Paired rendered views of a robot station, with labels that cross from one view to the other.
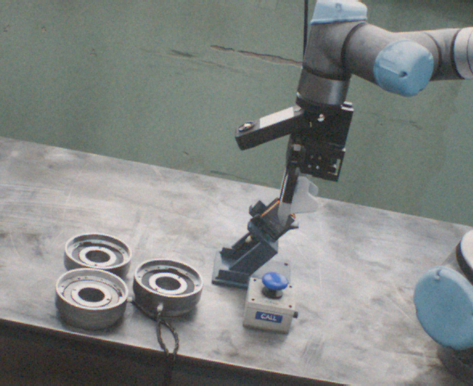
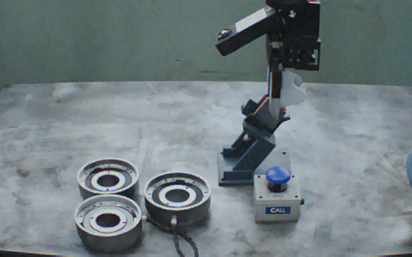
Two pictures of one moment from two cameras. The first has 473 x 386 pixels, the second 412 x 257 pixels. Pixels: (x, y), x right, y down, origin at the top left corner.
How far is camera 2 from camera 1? 0.26 m
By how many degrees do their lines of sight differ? 5
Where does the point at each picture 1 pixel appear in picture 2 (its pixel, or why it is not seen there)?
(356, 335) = (357, 208)
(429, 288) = not seen: outside the picture
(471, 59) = not seen: outside the picture
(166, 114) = (155, 32)
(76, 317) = (98, 244)
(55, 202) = (66, 133)
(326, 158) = (304, 50)
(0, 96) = (24, 48)
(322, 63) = not seen: outside the picture
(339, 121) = (309, 15)
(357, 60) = not seen: outside the picture
